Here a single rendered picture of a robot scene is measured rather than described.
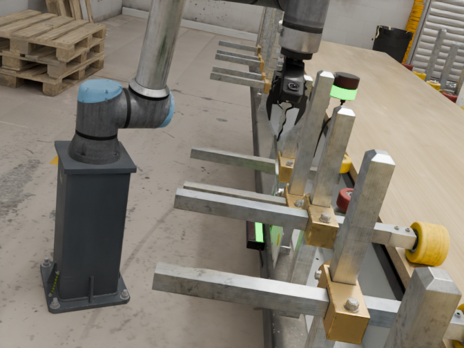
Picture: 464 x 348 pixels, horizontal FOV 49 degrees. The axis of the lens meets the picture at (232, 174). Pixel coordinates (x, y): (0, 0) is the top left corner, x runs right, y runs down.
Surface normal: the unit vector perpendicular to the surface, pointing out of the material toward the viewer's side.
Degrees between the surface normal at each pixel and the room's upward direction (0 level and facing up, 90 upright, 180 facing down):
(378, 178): 90
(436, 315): 90
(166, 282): 90
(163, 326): 0
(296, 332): 0
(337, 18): 90
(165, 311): 0
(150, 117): 103
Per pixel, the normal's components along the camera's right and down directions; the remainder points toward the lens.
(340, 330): -0.02, 0.40
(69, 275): 0.41, 0.44
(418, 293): -0.98, -0.18
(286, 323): 0.18, -0.90
